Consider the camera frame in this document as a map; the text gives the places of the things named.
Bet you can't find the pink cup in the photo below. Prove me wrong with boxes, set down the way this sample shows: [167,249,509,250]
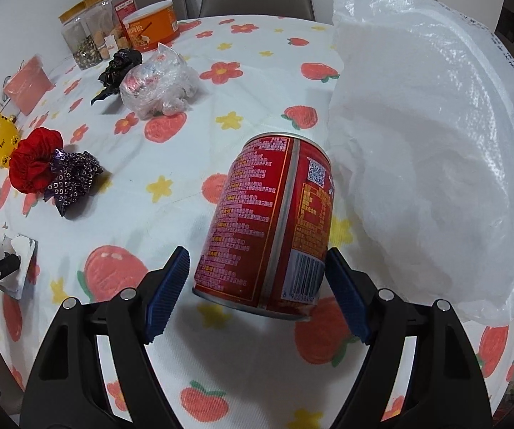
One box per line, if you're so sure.
[3,55,54,116]

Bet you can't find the red drink can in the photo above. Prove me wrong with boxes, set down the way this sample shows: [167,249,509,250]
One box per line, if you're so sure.
[193,133,335,321]

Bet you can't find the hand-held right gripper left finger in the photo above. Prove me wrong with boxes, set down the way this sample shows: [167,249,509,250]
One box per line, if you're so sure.
[22,246,191,429]

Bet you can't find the purple patterned scrunchie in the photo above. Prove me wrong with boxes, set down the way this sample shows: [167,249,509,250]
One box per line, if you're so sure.
[43,148,105,219]

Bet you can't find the black crumpled wrapper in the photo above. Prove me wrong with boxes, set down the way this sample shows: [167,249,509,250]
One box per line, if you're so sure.
[91,48,144,107]

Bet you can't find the red fabric scrunchie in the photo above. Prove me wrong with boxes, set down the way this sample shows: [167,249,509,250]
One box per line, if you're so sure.
[9,128,63,194]

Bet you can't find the jar with dark contents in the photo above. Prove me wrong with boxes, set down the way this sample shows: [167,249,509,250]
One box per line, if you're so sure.
[58,2,103,71]

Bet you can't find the jar with beige blocks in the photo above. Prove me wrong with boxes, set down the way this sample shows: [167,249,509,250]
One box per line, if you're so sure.
[85,0,137,61]

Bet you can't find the orange snack tub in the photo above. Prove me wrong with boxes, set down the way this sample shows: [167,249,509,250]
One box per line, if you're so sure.
[123,1,181,52]

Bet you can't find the white foil wrapper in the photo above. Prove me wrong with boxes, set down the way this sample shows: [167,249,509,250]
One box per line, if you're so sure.
[0,233,39,300]

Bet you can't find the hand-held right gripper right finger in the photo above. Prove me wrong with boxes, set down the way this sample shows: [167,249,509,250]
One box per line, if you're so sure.
[326,247,494,429]

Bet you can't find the crumpled clear plastic bag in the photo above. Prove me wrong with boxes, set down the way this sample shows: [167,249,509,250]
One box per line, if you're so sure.
[119,43,204,119]

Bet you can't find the strawberry print tablecloth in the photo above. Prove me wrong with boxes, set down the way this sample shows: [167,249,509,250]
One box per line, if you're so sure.
[0,15,514,429]

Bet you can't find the white plastic bag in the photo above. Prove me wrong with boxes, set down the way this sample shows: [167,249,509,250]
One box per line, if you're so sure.
[328,0,514,327]

